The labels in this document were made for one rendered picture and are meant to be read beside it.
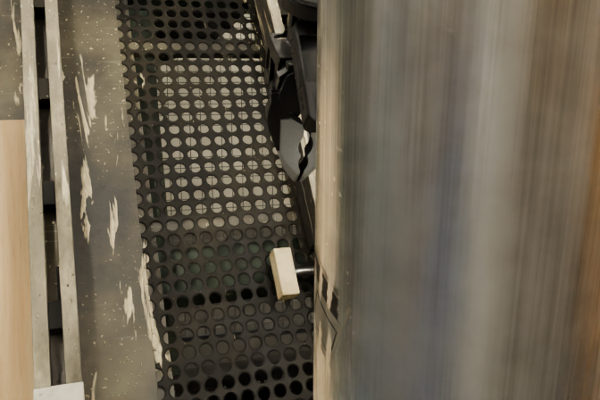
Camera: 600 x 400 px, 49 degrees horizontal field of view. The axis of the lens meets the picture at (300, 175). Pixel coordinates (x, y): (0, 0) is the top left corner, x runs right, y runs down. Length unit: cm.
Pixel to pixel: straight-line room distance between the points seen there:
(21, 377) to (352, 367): 86
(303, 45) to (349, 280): 49
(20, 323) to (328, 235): 88
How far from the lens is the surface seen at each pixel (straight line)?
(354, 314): 16
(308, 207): 112
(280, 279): 106
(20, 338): 102
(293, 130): 69
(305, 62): 62
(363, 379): 16
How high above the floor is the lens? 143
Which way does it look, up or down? 9 degrees down
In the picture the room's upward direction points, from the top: straight up
